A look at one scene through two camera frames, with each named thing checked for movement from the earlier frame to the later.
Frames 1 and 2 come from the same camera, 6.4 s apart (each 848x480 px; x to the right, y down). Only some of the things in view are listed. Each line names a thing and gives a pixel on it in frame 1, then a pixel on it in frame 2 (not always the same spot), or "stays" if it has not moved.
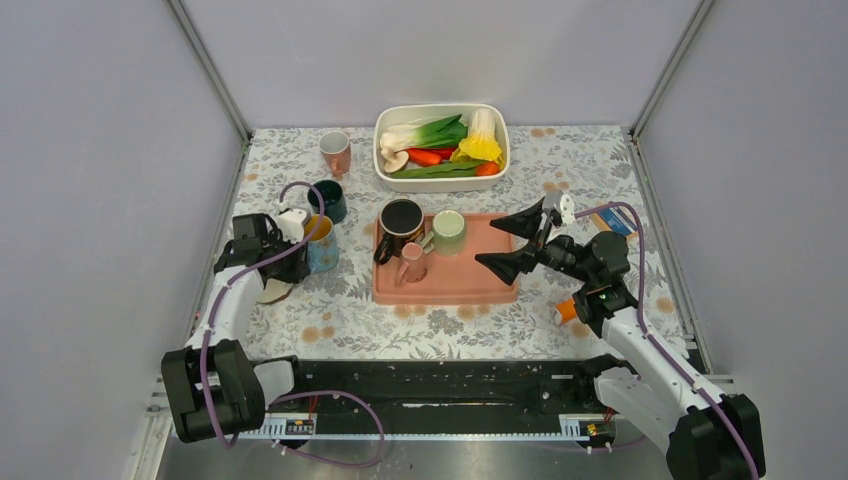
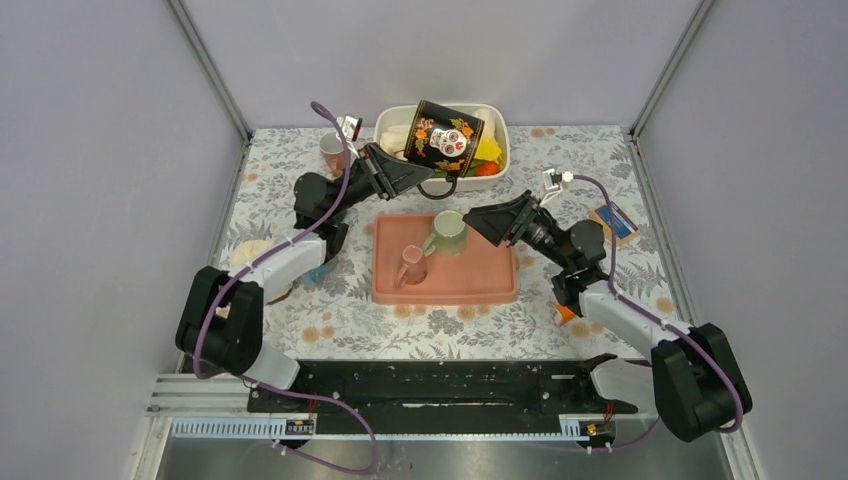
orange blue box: (617, 219) stays
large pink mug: (336, 150) stays
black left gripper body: (288, 261) to (360, 186)
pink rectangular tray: (453, 279) stays
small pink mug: (415, 268) stays
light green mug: (447, 236) stays
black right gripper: (509, 265) to (506, 221)
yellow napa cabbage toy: (481, 142) stays
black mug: (401, 221) to (444, 141)
